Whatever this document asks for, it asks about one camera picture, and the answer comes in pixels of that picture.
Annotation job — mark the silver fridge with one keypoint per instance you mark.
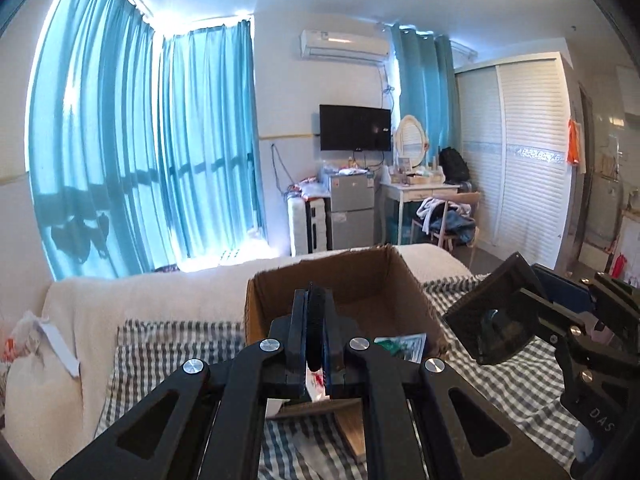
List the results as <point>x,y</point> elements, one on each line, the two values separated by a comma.
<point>350,210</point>

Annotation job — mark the white air conditioner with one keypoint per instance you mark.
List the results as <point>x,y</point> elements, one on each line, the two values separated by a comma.
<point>345,45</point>

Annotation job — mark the brown cardboard box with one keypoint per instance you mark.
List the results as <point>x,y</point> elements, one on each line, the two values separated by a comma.
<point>370,285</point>

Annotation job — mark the white suitcase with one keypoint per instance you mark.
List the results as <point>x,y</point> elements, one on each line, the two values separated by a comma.
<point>300,227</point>

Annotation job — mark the beige carton box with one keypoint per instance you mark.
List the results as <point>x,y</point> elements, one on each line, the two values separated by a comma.
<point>352,430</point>

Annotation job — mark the white paper tag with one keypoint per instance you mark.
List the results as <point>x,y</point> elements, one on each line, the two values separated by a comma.
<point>60,350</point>

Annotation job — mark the narrow blue curtain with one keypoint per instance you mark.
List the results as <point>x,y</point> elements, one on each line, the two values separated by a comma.
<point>420,85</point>

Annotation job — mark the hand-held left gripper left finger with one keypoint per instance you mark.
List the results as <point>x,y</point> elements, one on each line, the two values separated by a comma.
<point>295,330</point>

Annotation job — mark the wide blue curtain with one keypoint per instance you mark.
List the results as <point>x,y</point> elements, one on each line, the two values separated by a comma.
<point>90,135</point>

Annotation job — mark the white louvred wardrobe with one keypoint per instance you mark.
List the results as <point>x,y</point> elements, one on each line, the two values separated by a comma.
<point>530,135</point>

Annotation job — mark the oval white-framed mirror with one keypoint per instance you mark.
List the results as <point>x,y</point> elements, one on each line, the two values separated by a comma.
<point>411,137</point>

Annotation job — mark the red white plastic bag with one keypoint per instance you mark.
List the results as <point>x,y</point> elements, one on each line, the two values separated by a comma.
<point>20,335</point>

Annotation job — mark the wooden chair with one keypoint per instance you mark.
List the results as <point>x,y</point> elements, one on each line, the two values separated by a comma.
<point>470,200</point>

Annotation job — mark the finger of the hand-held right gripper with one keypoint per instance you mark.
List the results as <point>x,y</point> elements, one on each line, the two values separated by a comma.
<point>565,322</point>
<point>570,292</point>

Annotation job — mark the black square case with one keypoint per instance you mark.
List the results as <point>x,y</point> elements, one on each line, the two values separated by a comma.
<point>480,320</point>

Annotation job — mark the pile of clothes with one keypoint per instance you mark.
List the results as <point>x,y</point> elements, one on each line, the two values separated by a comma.
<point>445,217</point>

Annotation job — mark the green packet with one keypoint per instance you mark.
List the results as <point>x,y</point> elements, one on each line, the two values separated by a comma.
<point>400,347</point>

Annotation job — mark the black television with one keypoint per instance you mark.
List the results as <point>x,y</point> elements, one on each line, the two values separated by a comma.
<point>355,127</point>

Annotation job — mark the red white packet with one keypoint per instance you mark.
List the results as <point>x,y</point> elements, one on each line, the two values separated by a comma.
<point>314,382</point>

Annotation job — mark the black backpack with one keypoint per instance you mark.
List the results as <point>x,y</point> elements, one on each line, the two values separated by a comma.
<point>454,165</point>

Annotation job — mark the checked cloth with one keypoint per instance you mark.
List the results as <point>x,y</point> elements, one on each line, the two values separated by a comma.
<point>175,350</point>

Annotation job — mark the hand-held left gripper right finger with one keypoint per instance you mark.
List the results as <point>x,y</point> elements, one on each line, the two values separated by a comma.
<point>334,332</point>

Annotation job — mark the white dressing table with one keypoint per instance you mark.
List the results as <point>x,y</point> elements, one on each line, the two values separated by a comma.
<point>420,189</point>

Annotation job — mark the orange cloth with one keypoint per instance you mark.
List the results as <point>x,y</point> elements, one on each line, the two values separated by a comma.
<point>574,142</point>

